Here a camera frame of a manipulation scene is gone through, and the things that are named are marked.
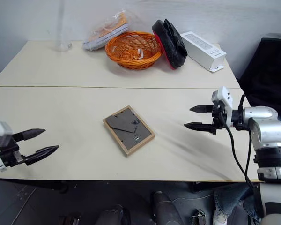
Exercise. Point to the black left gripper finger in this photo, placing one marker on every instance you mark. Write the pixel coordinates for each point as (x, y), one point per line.
(29, 134)
(42, 152)

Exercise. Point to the large dark rounded shape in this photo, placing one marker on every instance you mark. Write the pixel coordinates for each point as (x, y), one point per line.
(165, 208)

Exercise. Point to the clear glass vase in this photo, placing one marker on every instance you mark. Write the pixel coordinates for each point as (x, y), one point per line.
(62, 42)

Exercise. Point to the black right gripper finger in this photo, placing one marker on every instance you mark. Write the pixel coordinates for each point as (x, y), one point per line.
(200, 126)
(202, 109)

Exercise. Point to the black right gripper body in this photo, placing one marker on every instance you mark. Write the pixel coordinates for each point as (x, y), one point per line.
(218, 122)

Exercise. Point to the clear plastic bag of goods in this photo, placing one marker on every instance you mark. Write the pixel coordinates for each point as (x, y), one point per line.
(105, 35)

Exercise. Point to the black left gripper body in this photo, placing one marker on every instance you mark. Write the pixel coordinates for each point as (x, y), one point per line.
(10, 153)

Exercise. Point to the small dark metal-edged shape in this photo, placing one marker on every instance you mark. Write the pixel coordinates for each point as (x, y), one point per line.
(199, 218)

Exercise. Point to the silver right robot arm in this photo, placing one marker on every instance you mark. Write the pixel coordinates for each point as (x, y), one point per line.
(267, 126)

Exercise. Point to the black fabric chair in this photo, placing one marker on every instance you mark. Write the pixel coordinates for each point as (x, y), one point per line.
(267, 77)

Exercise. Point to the white tag in basket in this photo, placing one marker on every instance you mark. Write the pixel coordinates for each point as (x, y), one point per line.
(141, 53)

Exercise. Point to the orange wicker basket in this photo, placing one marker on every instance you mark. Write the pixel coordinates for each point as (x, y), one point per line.
(121, 58)

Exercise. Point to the person in blue jeans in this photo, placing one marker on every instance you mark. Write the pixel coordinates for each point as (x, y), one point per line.
(227, 194)

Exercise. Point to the wooden picture frame face down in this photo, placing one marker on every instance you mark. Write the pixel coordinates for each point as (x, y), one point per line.
(128, 131)

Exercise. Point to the white shoe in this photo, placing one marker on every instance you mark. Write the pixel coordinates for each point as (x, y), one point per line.
(219, 216)

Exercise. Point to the white rectangular carton box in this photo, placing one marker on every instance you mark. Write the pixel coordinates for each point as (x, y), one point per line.
(201, 50)

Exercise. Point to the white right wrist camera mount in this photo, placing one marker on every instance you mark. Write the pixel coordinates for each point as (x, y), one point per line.
(226, 98)

